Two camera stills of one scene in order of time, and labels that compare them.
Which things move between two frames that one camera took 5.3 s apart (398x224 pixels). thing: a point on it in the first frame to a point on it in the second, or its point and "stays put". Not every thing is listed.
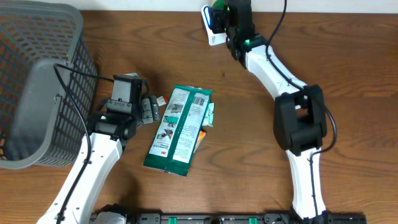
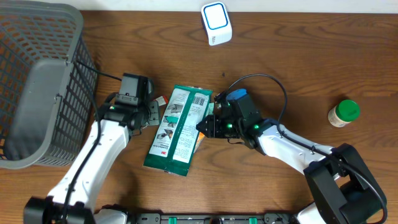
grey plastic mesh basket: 38,124 stays put
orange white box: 201,137 stays put
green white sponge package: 174,142 stays put
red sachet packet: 161,100 stays put
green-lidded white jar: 219,4 to 343,113
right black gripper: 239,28 to 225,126
